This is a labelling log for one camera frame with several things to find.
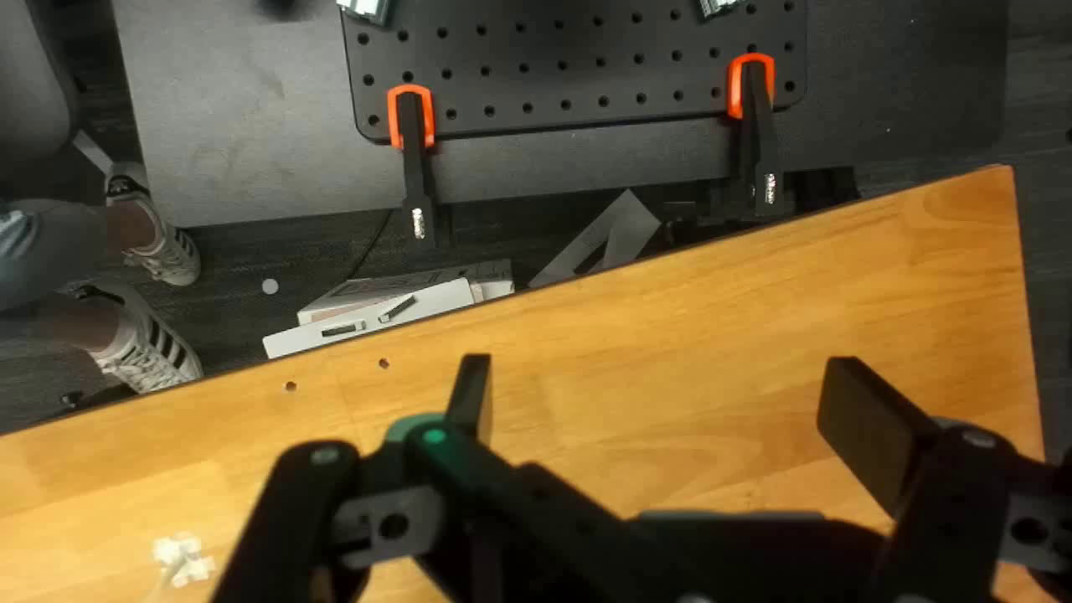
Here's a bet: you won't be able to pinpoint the white striped sneaker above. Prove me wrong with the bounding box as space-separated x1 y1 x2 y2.
80 283 209 399
105 186 204 289

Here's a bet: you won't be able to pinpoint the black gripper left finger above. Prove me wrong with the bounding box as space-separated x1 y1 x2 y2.
211 351 630 603

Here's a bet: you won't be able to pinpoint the grey triangular metal bracket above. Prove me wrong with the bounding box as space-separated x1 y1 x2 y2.
529 186 663 291

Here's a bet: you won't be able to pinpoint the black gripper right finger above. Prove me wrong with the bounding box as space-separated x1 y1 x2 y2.
815 356 1072 603

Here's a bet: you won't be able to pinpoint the dark grey robot base platform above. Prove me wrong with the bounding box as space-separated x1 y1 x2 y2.
109 0 1016 232

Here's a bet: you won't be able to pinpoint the white metal bracket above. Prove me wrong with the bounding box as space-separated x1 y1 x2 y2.
261 259 520 363

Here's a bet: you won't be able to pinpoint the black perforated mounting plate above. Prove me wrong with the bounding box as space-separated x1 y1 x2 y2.
345 0 810 144

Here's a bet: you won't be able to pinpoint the orange black bar clamp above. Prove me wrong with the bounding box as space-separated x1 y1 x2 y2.
713 50 797 218
386 83 441 246

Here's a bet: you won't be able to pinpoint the seated person blue jeans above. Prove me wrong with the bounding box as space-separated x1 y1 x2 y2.
0 199 153 337

